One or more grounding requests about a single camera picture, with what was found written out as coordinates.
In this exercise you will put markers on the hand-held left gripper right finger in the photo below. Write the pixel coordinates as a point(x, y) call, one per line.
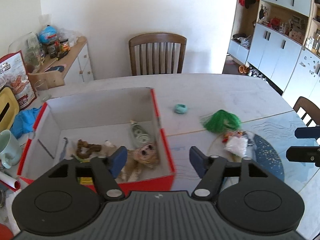
point(197, 161)

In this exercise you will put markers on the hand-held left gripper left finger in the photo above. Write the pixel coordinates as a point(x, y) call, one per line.
point(118, 161)

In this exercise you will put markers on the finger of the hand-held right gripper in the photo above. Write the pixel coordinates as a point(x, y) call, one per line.
point(307, 132)
point(302, 153)

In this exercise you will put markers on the tiger plush toy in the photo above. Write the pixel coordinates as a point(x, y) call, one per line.
point(146, 156)

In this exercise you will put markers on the teal embroidered sachet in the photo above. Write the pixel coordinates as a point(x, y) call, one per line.
point(140, 136)

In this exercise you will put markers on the green tassel ornament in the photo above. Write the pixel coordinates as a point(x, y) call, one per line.
point(221, 121)

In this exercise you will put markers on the red and white cardboard box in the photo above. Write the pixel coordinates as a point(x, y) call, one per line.
point(100, 110)

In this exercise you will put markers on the dark wooden chair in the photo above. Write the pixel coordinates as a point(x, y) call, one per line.
point(303, 105)

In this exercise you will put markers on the blue printed table mat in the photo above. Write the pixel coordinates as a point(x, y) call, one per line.
point(272, 127)

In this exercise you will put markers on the pair of orange shoes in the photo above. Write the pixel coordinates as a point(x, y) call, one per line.
point(243, 69)

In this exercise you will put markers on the blue cloth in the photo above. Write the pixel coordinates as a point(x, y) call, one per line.
point(25, 122)

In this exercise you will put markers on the clear drinking glass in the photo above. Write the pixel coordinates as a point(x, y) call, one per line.
point(42, 90)

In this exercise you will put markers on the white wood-top sideboard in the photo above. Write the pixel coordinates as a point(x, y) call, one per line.
point(80, 62)

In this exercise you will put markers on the curved wooden stand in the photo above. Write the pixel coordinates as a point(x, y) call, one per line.
point(46, 78)

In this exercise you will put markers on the mint green mug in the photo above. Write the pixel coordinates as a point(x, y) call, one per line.
point(8, 147)

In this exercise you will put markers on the white paper roll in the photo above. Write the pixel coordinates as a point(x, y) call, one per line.
point(8, 180)

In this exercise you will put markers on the blue and pink paddle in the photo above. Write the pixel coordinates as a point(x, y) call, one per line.
point(56, 68)

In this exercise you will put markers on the red toy figure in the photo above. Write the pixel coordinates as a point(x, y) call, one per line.
point(275, 22)

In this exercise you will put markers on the brown wooden slat chair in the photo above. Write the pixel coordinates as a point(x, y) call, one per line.
point(157, 52)

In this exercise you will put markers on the black yellow screwdriver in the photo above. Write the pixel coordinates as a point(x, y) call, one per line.
point(60, 55)

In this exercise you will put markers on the yellow tissue box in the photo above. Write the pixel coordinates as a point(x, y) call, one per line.
point(7, 105)

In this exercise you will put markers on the orange label jar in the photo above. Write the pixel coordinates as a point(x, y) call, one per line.
point(64, 45)

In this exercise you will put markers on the dark glass jar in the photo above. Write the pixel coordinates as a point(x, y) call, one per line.
point(53, 50)

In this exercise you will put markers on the red printed snack bag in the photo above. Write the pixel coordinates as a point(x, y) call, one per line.
point(17, 80)

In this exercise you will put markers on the blue plastic bag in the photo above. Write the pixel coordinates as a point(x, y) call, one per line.
point(47, 35)

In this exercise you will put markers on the white and wood wall cabinet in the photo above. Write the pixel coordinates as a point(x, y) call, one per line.
point(275, 47)

